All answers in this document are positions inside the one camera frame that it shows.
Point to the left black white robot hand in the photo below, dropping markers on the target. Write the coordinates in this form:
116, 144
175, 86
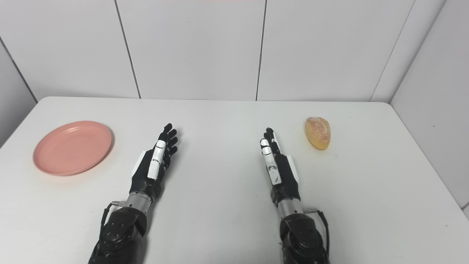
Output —
154, 167

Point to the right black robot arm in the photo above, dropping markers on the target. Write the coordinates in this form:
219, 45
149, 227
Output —
300, 234

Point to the pink round plate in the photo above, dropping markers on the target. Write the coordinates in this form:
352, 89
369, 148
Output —
72, 147

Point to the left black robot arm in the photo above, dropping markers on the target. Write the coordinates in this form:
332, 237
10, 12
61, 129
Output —
121, 231

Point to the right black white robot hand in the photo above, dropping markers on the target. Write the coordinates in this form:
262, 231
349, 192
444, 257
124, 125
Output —
280, 172

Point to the golden bread roll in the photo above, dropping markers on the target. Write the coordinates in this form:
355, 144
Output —
318, 132

